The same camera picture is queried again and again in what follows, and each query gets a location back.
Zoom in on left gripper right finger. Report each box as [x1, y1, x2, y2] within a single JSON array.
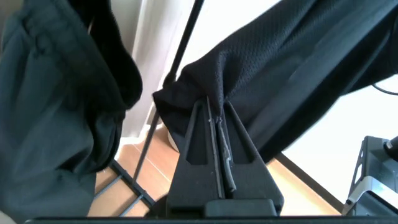
[[216, 100, 285, 218]]

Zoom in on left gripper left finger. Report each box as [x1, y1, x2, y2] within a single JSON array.
[[166, 98, 223, 218]]

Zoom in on black shirt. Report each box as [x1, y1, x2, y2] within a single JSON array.
[[152, 0, 398, 164]]

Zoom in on black shorts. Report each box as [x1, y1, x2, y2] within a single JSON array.
[[0, 0, 144, 223]]

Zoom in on black clothes rack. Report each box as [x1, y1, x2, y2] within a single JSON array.
[[93, 0, 205, 218]]

